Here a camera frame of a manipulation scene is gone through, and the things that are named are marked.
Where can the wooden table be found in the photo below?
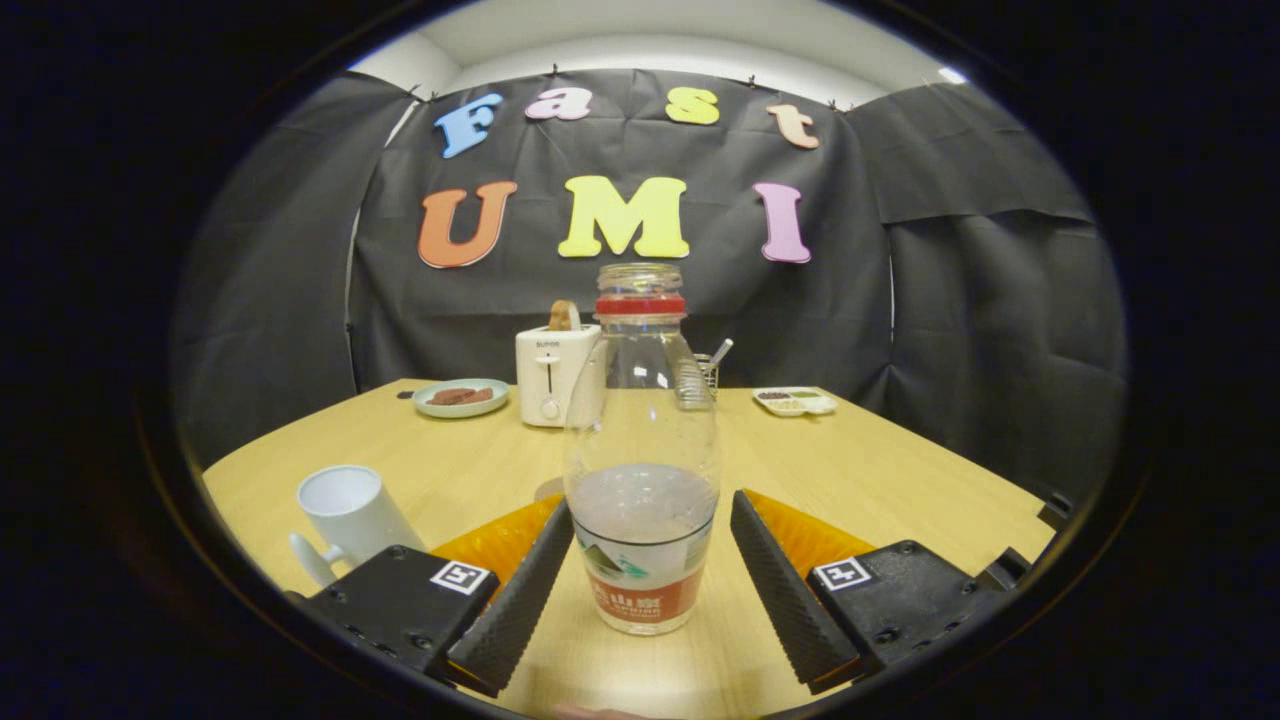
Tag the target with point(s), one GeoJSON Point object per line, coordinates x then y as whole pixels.
{"type": "Point", "coordinates": [850, 470]}

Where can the brown round coaster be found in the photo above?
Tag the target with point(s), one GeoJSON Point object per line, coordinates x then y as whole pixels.
{"type": "Point", "coordinates": [550, 490]}

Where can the brown toast slice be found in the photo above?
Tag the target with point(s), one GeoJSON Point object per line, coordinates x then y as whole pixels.
{"type": "Point", "coordinates": [563, 316]}

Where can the black table edge bracket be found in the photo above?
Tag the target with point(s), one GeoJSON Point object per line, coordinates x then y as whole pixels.
{"type": "Point", "coordinates": [1056, 510]}
{"type": "Point", "coordinates": [1003, 570]}

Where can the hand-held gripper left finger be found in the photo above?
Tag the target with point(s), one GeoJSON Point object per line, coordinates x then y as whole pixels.
{"type": "Point", "coordinates": [515, 610]}

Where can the clear plastic juice bottle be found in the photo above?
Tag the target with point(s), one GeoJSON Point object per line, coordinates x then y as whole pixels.
{"type": "Point", "coordinates": [640, 520]}

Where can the pale green plate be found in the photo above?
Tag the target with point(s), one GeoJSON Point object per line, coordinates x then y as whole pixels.
{"type": "Point", "coordinates": [425, 405]}

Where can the white toaster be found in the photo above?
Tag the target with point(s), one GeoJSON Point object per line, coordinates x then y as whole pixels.
{"type": "Point", "coordinates": [545, 375]}

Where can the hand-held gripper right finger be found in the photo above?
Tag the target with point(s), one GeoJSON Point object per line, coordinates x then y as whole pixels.
{"type": "Point", "coordinates": [785, 600]}

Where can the white cup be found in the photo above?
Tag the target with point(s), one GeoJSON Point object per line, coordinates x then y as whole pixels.
{"type": "Point", "coordinates": [350, 510]}

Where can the brown bread piece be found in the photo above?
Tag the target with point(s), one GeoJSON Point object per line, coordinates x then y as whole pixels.
{"type": "Point", "coordinates": [480, 394]}
{"type": "Point", "coordinates": [450, 397]}

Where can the white compartment tray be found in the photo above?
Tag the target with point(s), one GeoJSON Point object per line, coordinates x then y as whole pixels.
{"type": "Point", "coordinates": [795, 403]}

